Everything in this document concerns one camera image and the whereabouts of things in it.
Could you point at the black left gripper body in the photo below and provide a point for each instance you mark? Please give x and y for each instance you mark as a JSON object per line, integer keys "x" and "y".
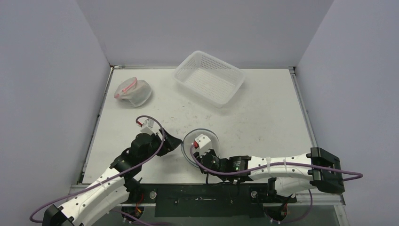
{"x": 155, "y": 146}

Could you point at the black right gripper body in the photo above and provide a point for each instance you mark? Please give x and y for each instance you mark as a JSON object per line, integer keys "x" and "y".
{"x": 203, "y": 157}

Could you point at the white mesh laundry bag blue zipper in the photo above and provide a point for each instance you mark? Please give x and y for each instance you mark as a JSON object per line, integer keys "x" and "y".
{"x": 188, "y": 141}

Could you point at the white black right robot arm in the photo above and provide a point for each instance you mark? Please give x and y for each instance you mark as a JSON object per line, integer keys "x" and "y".
{"x": 317, "y": 169}

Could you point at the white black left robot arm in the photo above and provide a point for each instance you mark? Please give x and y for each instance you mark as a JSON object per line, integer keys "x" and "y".
{"x": 116, "y": 185}

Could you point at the white mesh bag pink zipper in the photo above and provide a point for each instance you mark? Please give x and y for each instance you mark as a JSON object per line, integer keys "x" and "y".
{"x": 133, "y": 92}

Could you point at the white plastic basket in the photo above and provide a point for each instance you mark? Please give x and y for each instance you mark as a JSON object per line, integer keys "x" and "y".
{"x": 209, "y": 78}

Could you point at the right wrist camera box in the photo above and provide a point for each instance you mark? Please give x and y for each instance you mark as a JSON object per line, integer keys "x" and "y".
{"x": 202, "y": 144}

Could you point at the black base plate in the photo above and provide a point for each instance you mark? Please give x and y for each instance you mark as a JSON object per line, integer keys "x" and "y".
{"x": 201, "y": 200}

